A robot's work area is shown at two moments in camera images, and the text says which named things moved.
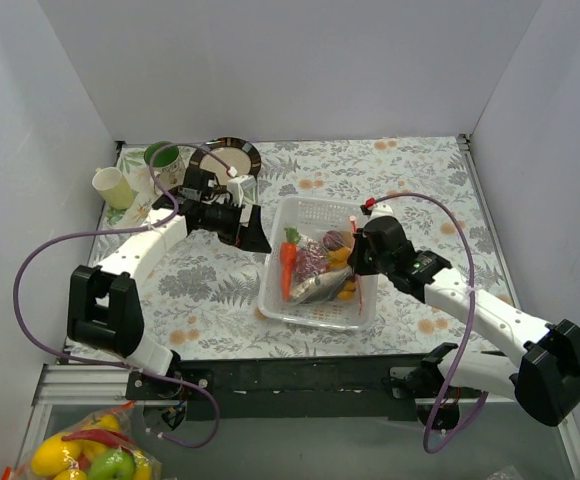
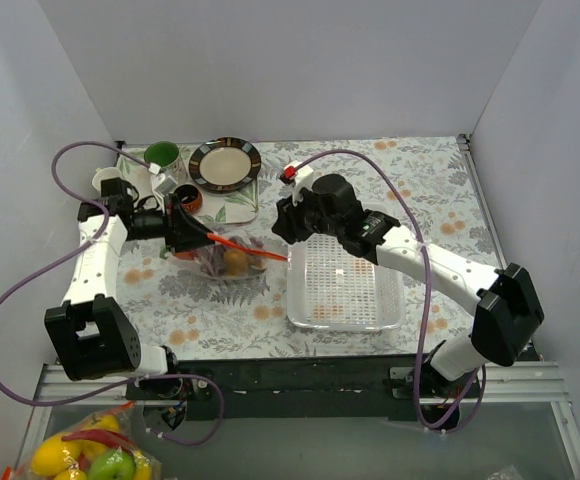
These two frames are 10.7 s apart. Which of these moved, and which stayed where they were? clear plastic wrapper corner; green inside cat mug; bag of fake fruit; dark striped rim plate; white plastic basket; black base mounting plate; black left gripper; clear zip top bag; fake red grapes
Moved: black left gripper; fake red grapes; white plastic basket; clear zip top bag
Stayed: bag of fake fruit; black base mounting plate; green inside cat mug; dark striped rim plate; clear plastic wrapper corner
